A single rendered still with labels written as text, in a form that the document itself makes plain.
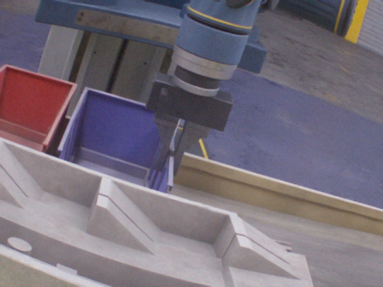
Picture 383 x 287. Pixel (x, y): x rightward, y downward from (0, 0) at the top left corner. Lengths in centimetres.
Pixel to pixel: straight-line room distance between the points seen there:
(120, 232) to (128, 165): 58
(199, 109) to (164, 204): 24
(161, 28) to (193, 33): 78
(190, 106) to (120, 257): 40
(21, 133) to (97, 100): 19
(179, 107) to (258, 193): 39
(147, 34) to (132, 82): 51
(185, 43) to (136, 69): 124
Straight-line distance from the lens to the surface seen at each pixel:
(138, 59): 223
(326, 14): 178
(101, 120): 130
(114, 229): 74
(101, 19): 176
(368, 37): 1145
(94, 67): 224
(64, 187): 86
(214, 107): 105
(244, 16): 100
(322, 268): 125
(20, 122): 134
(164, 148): 109
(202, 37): 99
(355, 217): 147
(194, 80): 103
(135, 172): 132
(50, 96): 131
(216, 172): 135
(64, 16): 176
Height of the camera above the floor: 132
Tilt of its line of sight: 21 degrees down
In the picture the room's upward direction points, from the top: 20 degrees clockwise
